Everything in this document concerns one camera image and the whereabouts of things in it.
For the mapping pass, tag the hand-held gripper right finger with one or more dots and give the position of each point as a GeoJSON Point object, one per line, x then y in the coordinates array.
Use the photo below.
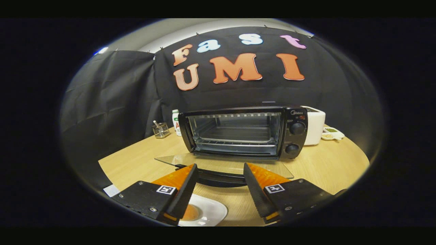
{"type": "Point", "coordinates": [255, 190]}

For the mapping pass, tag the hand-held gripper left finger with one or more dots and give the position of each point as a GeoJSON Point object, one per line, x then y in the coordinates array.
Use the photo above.
{"type": "Point", "coordinates": [184, 194]}

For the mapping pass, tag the round bread bun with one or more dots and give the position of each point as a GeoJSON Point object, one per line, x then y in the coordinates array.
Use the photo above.
{"type": "Point", "coordinates": [190, 212]}

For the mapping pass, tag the black toaster oven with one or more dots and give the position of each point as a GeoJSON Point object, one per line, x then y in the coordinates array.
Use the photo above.
{"type": "Point", "coordinates": [296, 143]}

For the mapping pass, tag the white toaster appliance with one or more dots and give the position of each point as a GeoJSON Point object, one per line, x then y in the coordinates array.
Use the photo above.
{"type": "Point", "coordinates": [315, 126]}

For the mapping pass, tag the white plate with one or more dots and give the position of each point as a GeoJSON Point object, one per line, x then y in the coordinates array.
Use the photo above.
{"type": "Point", "coordinates": [211, 211]}

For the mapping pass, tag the white bottle with green label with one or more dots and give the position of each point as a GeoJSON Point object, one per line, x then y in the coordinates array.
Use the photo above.
{"type": "Point", "coordinates": [175, 126]}

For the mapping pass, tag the white paper card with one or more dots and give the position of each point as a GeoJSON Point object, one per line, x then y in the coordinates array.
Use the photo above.
{"type": "Point", "coordinates": [111, 191]}

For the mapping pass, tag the white divided condiment dish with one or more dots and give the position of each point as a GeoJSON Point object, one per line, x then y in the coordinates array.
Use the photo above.
{"type": "Point", "coordinates": [332, 133]}

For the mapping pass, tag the black backdrop cloth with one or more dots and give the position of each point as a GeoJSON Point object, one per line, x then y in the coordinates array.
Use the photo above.
{"type": "Point", "coordinates": [119, 102]}

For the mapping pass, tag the small ceiling light panel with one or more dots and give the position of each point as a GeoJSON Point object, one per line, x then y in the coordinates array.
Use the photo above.
{"type": "Point", "coordinates": [101, 50]}

